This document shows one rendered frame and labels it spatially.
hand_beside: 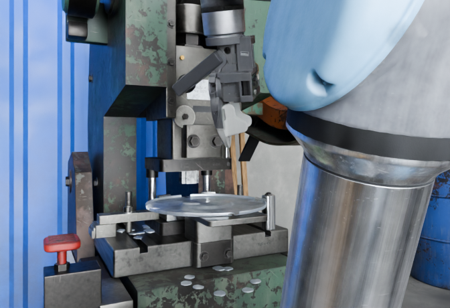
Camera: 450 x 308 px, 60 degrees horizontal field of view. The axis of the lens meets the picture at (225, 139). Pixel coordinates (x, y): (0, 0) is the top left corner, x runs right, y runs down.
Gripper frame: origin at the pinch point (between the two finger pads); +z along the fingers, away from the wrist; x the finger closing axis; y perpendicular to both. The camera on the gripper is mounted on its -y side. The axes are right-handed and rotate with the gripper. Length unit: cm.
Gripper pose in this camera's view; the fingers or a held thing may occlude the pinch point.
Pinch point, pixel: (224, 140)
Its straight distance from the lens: 76.9
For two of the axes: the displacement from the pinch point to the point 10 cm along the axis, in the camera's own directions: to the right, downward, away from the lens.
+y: 9.6, 0.0, -2.9
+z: 0.9, 9.5, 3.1
